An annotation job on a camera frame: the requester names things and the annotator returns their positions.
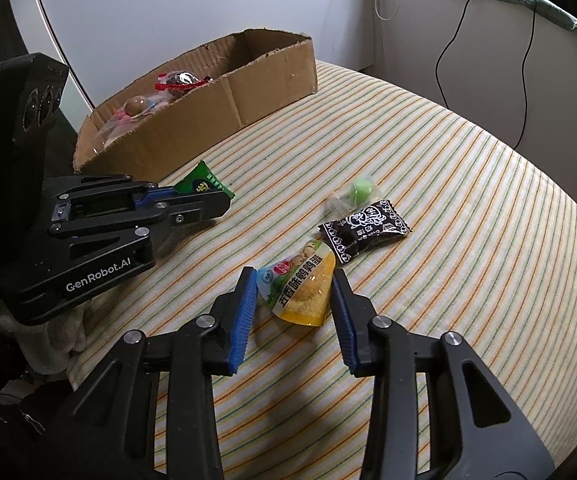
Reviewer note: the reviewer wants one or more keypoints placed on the striped bed sheet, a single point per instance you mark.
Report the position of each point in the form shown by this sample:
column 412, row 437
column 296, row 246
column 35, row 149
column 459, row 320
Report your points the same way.
column 443, row 260

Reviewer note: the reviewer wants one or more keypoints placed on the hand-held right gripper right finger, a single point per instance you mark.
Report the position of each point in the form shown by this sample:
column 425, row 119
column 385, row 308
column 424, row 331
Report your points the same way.
column 343, row 320

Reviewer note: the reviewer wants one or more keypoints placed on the green ball candy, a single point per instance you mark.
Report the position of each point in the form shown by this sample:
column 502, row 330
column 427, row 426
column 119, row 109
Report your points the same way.
column 359, row 191

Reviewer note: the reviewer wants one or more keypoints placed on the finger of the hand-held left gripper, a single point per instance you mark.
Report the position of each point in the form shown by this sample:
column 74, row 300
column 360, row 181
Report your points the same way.
column 118, row 187
column 188, row 210

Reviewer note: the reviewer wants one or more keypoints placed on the green snack packet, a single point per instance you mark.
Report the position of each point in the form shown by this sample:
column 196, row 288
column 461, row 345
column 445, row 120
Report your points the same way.
column 201, row 184

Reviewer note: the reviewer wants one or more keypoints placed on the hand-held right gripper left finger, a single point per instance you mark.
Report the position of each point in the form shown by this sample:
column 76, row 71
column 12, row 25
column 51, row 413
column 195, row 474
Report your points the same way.
column 244, row 320

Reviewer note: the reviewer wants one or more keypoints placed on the dark packet with red tie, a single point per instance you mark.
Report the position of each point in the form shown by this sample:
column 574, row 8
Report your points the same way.
column 178, row 82

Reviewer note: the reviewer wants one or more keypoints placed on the black snack packet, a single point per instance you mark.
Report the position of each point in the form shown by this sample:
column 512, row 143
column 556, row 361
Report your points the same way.
column 366, row 227

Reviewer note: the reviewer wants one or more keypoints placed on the cardboard box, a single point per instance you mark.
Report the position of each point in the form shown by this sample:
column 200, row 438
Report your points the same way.
column 248, row 95

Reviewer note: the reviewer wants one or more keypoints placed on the white cloth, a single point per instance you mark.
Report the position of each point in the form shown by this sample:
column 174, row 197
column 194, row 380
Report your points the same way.
column 53, row 335

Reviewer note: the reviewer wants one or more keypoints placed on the yellow snack pouch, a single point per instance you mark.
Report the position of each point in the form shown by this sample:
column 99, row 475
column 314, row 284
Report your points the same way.
column 301, row 285

